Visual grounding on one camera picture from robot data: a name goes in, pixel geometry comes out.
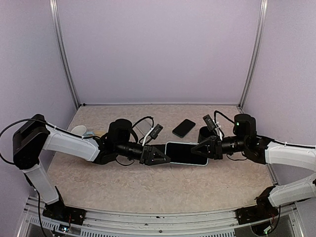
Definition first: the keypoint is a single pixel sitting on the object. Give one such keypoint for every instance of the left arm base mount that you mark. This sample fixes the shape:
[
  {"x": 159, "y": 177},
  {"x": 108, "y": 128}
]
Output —
[{"x": 61, "y": 212}]

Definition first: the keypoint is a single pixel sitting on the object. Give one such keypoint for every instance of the dark green mug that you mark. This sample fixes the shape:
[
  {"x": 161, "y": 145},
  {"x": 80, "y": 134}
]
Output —
[{"x": 205, "y": 133}]

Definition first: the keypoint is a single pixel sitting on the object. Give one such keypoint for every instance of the black phone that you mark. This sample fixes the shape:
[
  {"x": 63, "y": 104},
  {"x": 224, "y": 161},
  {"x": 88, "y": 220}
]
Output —
[{"x": 183, "y": 128}]

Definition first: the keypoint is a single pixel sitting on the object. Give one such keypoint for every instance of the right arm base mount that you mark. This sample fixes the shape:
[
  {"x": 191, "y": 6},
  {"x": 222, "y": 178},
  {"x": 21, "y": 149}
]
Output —
[{"x": 262, "y": 210}]

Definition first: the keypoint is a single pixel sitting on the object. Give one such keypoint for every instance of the beige round plate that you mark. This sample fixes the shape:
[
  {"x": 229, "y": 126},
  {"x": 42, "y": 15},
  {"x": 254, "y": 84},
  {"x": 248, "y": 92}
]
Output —
[{"x": 99, "y": 133}]

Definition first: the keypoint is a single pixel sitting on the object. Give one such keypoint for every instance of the light blue small case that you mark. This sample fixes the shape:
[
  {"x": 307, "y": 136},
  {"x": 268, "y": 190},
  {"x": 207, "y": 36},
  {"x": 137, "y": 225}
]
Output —
[{"x": 88, "y": 134}]

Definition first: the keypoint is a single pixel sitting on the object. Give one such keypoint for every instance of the white paper cup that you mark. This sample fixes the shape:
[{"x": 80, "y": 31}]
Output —
[{"x": 79, "y": 130}]

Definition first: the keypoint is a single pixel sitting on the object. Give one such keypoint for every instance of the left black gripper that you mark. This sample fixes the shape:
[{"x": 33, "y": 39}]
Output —
[{"x": 149, "y": 160}]

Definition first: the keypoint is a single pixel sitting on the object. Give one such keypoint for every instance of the black phone front table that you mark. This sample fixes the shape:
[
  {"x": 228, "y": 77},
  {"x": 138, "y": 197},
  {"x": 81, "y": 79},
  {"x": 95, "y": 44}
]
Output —
[{"x": 186, "y": 153}]

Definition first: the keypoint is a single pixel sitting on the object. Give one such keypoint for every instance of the clear white phone case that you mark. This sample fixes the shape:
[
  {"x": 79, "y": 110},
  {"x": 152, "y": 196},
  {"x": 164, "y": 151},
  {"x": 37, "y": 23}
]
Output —
[{"x": 144, "y": 125}]

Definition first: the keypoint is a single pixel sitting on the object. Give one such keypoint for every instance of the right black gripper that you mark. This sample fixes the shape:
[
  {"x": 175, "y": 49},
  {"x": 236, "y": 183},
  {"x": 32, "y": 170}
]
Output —
[{"x": 215, "y": 150}]

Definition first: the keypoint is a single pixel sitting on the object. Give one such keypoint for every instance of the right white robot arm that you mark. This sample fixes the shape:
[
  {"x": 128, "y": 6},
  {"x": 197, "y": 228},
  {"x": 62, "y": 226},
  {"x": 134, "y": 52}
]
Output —
[{"x": 265, "y": 150}]

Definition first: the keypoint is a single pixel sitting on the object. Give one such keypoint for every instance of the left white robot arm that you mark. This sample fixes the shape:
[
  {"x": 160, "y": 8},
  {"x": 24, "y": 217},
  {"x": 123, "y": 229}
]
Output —
[{"x": 37, "y": 135}]

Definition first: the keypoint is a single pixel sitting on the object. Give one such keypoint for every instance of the light blue phone case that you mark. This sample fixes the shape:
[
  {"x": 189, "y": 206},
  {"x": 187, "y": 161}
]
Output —
[{"x": 187, "y": 165}]

